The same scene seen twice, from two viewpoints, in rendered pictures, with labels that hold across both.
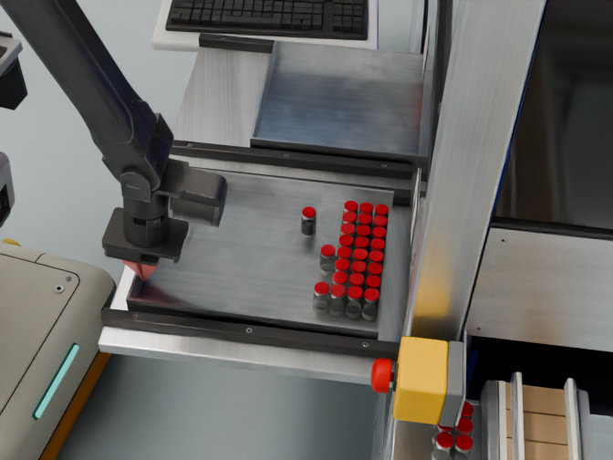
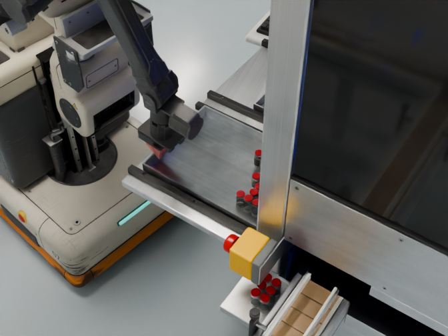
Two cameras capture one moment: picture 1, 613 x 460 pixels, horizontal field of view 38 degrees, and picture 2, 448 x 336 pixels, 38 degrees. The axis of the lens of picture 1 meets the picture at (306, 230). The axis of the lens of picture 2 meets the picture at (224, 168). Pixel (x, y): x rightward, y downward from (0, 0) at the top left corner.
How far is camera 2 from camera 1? 0.51 m
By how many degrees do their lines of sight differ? 19
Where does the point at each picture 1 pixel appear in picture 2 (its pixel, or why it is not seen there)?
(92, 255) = not seen: hidden behind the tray
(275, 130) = not seen: hidden behind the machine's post
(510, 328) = (306, 244)
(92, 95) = (131, 50)
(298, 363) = (211, 228)
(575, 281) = (335, 227)
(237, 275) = (207, 173)
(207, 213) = (184, 129)
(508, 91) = (290, 104)
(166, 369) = not seen: hidden behind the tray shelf
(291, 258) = (241, 175)
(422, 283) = (261, 200)
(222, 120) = (249, 90)
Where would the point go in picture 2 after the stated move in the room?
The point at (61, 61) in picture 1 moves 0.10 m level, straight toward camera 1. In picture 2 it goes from (117, 29) to (103, 60)
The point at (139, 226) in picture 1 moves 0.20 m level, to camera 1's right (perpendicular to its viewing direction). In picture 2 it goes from (153, 126) to (229, 156)
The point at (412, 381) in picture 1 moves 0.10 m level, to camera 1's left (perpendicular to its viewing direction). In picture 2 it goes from (238, 249) to (194, 230)
